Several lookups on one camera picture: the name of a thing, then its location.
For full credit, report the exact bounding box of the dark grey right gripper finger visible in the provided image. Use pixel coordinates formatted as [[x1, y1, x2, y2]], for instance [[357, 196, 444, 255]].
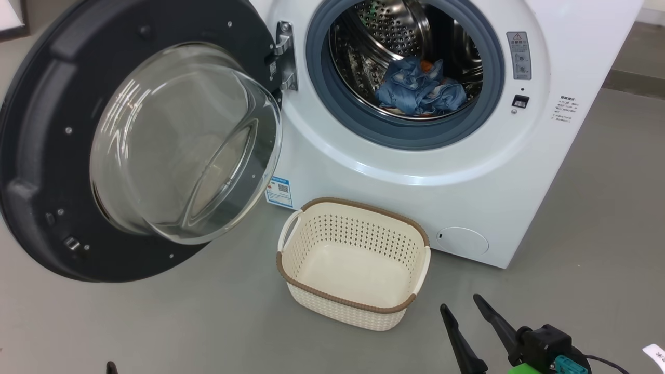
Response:
[[440, 304, 489, 374], [473, 294, 521, 364]]

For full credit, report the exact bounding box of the dark grey glass washer door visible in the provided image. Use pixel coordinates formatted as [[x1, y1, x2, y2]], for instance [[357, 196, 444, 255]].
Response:
[[0, 0, 284, 284]]

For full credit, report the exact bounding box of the blue bear print garment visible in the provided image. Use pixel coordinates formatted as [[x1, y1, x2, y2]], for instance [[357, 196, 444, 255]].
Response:
[[377, 56, 447, 116]]

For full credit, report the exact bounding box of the cream perforated laundry basket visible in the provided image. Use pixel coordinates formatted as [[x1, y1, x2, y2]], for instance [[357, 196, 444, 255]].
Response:
[[276, 197, 432, 332]]

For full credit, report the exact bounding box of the white front-load washing machine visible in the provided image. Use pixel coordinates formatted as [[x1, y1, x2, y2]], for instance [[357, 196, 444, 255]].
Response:
[[249, 0, 645, 269]]

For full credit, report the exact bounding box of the metal door hinge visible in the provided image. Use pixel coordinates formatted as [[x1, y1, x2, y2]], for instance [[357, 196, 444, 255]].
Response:
[[269, 21, 299, 92]]

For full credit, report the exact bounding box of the round white filter cover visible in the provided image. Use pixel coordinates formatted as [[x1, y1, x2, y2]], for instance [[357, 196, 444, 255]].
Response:
[[436, 227, 490, 256]]

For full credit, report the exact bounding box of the blue white energy label sticker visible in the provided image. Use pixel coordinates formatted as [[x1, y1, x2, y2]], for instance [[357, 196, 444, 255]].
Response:
[[266, 176, 294, 208]]

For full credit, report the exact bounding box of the grey warning label sticker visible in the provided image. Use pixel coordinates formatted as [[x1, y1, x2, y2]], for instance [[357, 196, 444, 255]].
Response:
[[507, 32, 532, 80]]

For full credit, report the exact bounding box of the black framed white board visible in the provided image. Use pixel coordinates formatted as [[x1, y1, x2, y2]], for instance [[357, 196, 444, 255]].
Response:
[[0, 0, 30, 42]]

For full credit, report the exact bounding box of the black cable with teal plug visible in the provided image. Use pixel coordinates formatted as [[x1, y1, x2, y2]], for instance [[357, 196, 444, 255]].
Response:
[[553, 355, 630, 374]]

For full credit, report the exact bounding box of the white cable tag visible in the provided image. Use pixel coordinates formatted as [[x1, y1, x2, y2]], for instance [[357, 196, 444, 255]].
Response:
[[643, 344, 665, 372]]

